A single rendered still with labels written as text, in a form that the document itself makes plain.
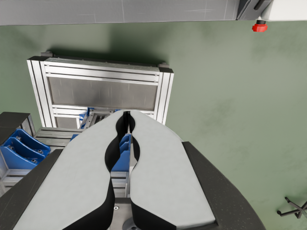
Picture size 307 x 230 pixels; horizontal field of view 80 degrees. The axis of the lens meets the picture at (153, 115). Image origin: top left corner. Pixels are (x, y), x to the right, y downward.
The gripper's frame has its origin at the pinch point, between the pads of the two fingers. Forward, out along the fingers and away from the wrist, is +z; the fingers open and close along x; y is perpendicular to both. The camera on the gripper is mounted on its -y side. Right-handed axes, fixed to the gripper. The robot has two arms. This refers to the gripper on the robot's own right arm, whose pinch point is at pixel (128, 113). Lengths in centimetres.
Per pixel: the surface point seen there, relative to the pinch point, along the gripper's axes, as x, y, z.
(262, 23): 33, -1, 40
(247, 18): 20.8, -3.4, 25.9
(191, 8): 10.4, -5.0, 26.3
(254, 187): 127, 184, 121
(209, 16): 13.7, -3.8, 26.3
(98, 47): -27, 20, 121
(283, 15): 25.5, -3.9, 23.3
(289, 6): 26.1, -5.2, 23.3
